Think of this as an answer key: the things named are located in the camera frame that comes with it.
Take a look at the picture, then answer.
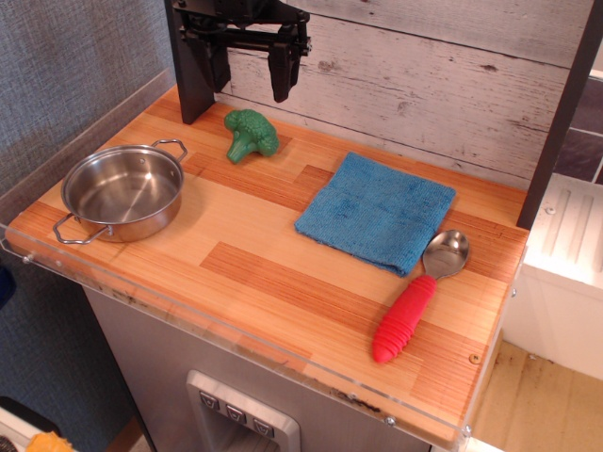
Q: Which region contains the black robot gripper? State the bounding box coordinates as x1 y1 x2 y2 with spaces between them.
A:
172 1 312 103

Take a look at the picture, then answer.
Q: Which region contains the green toy broccoli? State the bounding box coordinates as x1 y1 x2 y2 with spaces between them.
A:
224 109 280 164

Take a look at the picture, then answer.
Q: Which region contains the stainless steel pot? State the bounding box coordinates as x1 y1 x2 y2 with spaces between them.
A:
53 138 187 245

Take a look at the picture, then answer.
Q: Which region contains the blue folded cloth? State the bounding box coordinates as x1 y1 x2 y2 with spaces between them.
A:
295 153 456 277

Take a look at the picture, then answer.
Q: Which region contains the clear acrylic table guard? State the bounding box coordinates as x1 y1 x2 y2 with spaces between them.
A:
0 220 529 446

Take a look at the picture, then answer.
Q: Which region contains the grey toy fridge cabinet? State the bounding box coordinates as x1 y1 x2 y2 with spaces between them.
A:
85 289 433 451

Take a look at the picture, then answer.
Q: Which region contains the silver dispenser panel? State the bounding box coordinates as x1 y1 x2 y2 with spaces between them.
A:
187 370 302 451

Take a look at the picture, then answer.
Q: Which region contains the white toy sink unit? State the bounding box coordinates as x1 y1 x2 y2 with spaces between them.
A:
502 174 602 379

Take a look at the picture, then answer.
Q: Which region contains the yellow object bottom left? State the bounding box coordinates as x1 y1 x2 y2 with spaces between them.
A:
25 431 74 452

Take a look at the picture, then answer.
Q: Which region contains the dark grey left post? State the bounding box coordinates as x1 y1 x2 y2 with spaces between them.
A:
164 0 215 124

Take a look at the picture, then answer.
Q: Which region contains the dark grey post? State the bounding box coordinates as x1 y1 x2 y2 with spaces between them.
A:
516 0 602 230
164 0 215 124

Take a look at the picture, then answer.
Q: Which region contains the red handled metal spoon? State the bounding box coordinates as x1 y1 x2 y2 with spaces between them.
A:
371 230 470 363

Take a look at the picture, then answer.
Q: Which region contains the dark grey right post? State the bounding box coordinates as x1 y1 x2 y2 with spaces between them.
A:
516 0 602 230

